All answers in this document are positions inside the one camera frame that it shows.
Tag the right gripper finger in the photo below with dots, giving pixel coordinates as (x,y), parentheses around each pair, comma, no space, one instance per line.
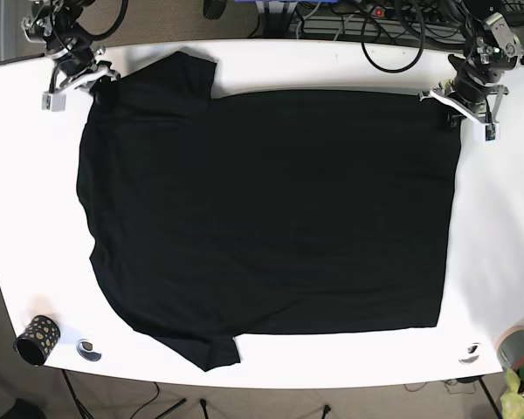
(105,91)

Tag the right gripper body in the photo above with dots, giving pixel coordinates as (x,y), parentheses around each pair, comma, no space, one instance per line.
(70,74)

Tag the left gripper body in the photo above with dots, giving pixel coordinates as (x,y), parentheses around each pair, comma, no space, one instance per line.
(472,94)

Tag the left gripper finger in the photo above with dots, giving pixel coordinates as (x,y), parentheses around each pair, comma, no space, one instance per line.
(449,120)

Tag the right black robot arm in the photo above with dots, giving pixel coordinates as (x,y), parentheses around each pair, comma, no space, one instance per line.
(54,24)

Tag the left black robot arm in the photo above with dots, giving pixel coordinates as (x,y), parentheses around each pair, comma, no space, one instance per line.
(490,48)

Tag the grey tape roll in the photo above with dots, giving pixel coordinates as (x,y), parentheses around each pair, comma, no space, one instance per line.
(510,348)

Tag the black gold-dotted cup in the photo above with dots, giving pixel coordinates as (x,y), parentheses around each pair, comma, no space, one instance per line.
(35,344)

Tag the green potted plant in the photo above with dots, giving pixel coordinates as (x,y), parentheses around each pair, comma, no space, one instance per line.
(512,401)

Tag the right table cable grommet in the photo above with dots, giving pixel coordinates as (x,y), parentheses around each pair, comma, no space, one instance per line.
(470,355)

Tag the table cable grommet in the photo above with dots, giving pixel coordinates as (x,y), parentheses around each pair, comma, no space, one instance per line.
(470,355)
(86,351)

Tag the left table cable grommet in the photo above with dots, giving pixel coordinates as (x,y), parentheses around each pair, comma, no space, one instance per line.
(86,351)

